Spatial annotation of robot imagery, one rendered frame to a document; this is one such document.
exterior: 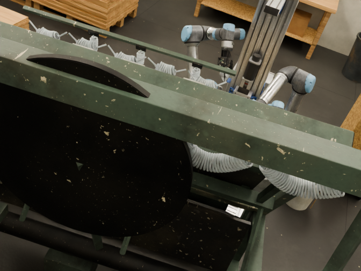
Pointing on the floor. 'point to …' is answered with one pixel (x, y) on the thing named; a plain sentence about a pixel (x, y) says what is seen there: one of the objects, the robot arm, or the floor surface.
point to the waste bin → (354, 62)
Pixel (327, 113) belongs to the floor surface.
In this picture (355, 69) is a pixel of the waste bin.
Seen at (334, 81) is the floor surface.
